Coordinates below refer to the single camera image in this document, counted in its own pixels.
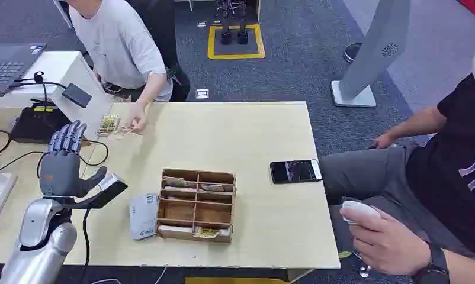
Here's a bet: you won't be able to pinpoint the person's right hand with controller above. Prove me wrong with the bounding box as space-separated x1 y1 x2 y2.
339 206 433 276

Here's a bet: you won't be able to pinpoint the yellow taped floor square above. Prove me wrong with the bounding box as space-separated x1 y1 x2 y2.
207 24 267 61

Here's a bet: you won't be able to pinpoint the person's hand holding cards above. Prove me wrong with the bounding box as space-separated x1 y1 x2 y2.
127 102 149 134

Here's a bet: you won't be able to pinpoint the black power adapter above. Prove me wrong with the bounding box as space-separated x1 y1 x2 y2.
62 82 93 109

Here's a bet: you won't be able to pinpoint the white cabinet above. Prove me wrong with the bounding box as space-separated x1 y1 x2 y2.
0 51 114 138

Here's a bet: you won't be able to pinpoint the black equipment box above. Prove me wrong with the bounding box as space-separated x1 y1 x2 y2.
9 105 72 144

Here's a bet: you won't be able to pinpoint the person in black shirt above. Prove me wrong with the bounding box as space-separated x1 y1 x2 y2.
319 34 475 284

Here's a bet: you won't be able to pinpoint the white handheld controller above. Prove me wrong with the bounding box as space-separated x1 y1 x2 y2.
341 200 382 226

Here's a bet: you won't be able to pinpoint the white card pack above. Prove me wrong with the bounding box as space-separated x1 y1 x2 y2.
128 192 160 241

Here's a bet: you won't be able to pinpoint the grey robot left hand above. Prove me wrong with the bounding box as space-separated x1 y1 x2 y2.
38 119 108 199

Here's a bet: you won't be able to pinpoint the black wristwatch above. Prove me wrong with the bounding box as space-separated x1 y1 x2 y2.
412 241 451 284

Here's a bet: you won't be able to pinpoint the person's left hand on knee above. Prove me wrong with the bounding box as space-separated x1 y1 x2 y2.
372 132 397 150

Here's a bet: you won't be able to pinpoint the beige card in box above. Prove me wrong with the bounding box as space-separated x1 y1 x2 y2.
162 176 188 189

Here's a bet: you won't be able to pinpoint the wooden card sorting box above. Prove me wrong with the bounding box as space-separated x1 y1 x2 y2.
155 168 238 245

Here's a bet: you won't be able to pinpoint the black round base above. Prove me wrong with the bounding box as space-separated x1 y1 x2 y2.
343 43 364 64

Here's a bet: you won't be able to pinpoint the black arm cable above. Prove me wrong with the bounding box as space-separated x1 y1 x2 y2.
79 208 92 284

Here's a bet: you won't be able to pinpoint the black humanoid robot legs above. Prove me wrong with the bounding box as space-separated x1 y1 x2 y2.
215 0 249 46

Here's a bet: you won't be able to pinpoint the white card in box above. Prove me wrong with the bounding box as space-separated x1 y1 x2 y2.
158 224 194 237

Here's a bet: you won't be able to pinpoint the black smartphone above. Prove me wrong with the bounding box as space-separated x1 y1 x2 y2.
269 159 324 185

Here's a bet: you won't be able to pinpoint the yellow printed card in box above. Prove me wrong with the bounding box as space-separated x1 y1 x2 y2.
193 226 231 239

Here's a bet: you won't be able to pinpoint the person in white shirt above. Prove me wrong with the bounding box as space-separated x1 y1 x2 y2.
63 0 191 134

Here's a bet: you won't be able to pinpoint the grey laptop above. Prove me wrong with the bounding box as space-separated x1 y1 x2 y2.
0 43 49 98

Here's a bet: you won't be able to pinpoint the stack of cards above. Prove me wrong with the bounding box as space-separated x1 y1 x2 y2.
97 114 143 140

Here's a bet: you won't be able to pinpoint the grey kiosk stand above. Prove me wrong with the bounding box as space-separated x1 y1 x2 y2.
330 0 412 108

